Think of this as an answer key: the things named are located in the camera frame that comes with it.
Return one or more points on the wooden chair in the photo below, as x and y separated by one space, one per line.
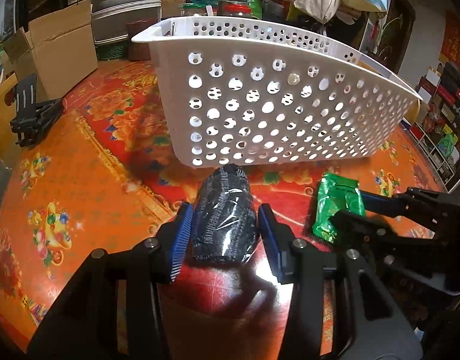
1 120

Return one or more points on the green foil packet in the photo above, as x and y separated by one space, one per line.
338 198

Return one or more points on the closed brown cardboard box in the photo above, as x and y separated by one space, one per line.
173 0

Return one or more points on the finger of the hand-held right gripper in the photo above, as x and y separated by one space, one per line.
365 227
380 202

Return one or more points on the shelf of small boxes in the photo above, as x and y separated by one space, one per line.
443 120

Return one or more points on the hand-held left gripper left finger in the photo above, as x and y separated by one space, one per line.
181 240

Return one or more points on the green woven basket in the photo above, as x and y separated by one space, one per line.
111 50

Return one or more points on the dark brown box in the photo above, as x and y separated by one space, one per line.
140 41

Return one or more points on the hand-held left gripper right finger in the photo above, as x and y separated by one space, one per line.
269 232

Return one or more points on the dark framed picture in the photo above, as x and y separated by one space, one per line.
396 26

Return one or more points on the red wall hanging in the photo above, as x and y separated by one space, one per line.
455 37

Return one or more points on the red lidded jar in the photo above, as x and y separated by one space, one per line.
233 9

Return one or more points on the open cardboard box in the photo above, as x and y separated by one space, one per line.
61 52

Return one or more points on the white perforated plastic basket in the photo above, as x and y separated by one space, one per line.
177 93

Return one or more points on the black sock pack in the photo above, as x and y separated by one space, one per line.
224 217

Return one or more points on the stacked clear drawer unit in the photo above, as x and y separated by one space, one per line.
125 11

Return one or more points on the green lidded jar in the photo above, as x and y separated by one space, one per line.
198 9

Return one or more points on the black folding stand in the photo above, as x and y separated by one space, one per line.
31 116

